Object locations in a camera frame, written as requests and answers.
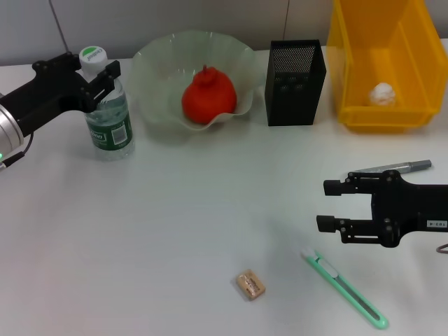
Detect grey marker pen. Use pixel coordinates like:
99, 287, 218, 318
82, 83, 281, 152
349, 159, 433, 175

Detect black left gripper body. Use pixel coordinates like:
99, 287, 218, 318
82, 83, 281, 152
0, 69, 96, 132

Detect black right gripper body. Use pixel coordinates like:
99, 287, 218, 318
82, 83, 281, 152
371, 170, 448, 248

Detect green glass fruit bowl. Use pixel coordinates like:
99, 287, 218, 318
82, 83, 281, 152
127, 29, 260, 133

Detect orange fruit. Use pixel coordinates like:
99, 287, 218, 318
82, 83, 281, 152
181, 64, 238, 125

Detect white paper ball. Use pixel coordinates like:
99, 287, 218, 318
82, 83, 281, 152
369, 82, 396, 106

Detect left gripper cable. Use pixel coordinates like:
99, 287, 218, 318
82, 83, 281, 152
1, 132, 34, 166

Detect green utility knife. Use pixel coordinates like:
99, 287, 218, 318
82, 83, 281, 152
300, 246, 389, 330

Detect black mesh pen holder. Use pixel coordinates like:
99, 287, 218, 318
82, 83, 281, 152
265, 38, 327, 127

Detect yellow plastic bin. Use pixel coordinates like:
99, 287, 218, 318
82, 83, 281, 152
325, 0, 448, 134

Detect tan eraser block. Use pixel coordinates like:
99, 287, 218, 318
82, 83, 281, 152
234, 268, 266, 301

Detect clear water bottle green label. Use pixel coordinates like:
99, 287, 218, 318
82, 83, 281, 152
76, 45, 136, 162

